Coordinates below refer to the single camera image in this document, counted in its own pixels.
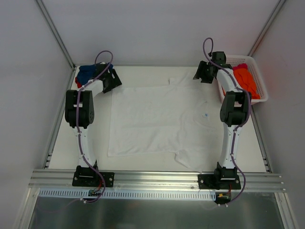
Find white t shirt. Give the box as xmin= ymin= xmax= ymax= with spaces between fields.
xmin=108 ymin=78 xmax=223 ymax=172

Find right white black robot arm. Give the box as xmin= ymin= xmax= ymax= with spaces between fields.
xmin=194 ymin=52 xmax=251 ymax=189

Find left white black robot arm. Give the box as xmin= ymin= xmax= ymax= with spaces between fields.
xmin=64 ymin=62 xmax=122 ymax=186

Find folded blue t shirt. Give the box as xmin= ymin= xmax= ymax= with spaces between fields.
xmin=76 ymin=63 xmax=108 ymax=85

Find folded red t shirt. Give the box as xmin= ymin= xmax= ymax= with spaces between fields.
xmin=75 ymin=77 xmax=82 ymax=88

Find orange t shirt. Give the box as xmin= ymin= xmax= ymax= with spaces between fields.
xmin=233 ymin=69 xmax=260 ymax=99

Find white plastic basket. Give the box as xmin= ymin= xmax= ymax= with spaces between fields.
xmin=226 ymin=55 xmax=268 ymax=104

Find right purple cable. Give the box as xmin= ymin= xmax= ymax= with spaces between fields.
xmin=202 ymin=37 xmax=247 ymax=207

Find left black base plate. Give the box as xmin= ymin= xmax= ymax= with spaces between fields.
xmin=72 ymin=166 xmax=115 ymax=187

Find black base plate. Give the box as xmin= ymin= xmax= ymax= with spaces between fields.
xmin=72 ymin=166 xmax=115 ymax=187
xmin=197 ymin=174 xmax=241 ymax=190

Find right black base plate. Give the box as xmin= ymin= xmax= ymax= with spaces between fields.
xmin=197 ymin=174 xmax=241 ymax=190

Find white slotted cable duct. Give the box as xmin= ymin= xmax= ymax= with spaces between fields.
xmin=39 ymin=188 xmax=216 ymax=201

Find aluminium mounting rail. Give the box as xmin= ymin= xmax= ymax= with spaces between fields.
xmin=29 ymin=169 xmax=287 ymax=193

